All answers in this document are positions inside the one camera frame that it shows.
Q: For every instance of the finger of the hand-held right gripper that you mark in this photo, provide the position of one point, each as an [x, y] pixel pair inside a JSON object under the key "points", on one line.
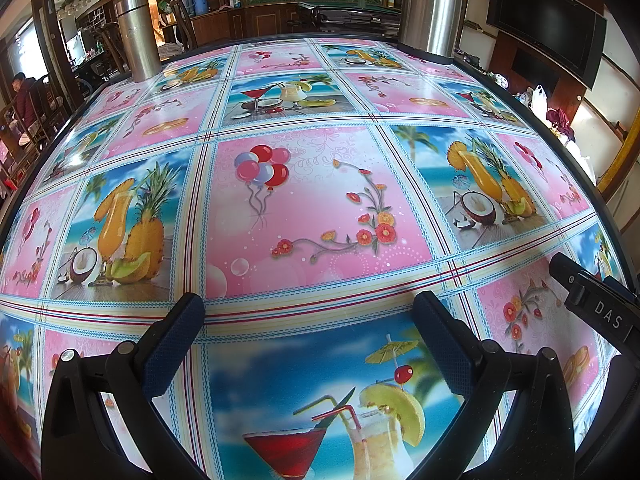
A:
{"points": [[565, 267]]}

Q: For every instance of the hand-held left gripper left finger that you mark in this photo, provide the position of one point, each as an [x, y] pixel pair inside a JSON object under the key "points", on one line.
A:
{"points": [[172, 352]]}

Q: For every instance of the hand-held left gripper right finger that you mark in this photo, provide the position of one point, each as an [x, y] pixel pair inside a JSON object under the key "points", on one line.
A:
{"points": [[450, 355]]}

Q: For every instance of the white plastic bag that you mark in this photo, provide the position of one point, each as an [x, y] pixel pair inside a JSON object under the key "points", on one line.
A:
{"points": [[540, 101]]}

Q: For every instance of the printed tablecloth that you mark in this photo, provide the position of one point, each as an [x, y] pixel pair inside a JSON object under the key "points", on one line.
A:
{"points": [[320, 200]]}

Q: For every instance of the black television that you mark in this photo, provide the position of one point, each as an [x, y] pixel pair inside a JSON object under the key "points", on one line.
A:
{"points": [[547, 25]]}

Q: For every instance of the large steel thermos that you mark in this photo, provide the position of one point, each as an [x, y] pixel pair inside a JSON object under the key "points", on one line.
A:
{"points": [[432, 5]]}

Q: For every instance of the small steel thermos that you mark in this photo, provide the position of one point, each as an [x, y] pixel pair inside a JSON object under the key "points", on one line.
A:
{"points": [[137, 40]]}

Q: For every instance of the wooden cabinet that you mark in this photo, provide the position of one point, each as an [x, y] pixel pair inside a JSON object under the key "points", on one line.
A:
{"points": [[240, 22]]}

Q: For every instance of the blue water bottle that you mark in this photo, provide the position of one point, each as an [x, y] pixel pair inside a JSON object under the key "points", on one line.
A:
{"points": [[198, 1]]}

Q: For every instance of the chandelier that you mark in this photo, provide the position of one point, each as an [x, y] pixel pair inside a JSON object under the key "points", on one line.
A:
{"points": [[74, 1]]}

